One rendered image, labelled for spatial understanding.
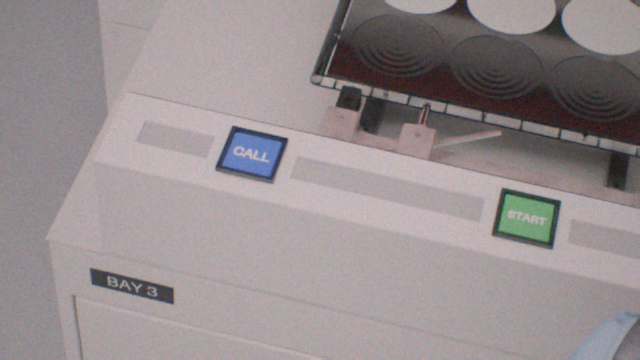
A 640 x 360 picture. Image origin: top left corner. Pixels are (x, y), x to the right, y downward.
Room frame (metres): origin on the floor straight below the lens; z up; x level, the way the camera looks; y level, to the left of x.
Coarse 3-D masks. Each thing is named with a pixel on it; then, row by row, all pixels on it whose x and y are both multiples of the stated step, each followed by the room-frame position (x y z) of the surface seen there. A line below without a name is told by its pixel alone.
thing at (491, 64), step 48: (384, 0) 1.13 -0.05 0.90; (336, 48) 1.04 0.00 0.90; (384, 48) 1.05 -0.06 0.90; (432, 48) 1.06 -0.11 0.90; (480, 48) 1.06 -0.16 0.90; (528, 48) 1.07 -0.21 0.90; (576, 48) 1.07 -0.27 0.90; (432, 96) 0.98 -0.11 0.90; (480, 96) 0.99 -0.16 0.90; (528, 96) 0.99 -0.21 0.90; (576, 96) 1.00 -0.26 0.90; (624, 96) 1.01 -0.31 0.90
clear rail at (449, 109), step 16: (320, 80) 0.99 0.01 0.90; (336, 80) 0.99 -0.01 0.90; (368, 96) 0.98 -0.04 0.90; (384, 96) 0.98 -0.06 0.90; (400, 96) 0.97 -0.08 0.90; (416, 96) 0.98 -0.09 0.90; (448, 112) 0.96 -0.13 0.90; (464, 112) 0.96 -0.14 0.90; (480, 112) 0.96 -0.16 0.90; (496, 112) 0.96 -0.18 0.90; (512, 128) 0.95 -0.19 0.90; (528, 128) 0.95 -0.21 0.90; (544, 128) 0.95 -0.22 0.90; (560, 128) 0.95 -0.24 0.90; (576, 144) 0.94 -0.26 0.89; (592, 144) 0.93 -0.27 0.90; (608, 144) 0.93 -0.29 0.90; (624, 144) 0.93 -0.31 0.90
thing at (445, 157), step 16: (320, 128) 0.94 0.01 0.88; (368, 144) 0.92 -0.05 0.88; (384, 144) 0.92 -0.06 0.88; (432, 160) 0.91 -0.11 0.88; (448, 160) 0.91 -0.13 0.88; (464, 160) 0.91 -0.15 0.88; (480, 160) 0.91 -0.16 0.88; (512, 176) 0.90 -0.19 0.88; (528, 176) 0.90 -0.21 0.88; (544, 176) 0.90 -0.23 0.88; (576, 192) 0.88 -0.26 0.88; (592, 192) 0.89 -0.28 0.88; (608, 192) 0.89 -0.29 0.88; (624, 192) 0.89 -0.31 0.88
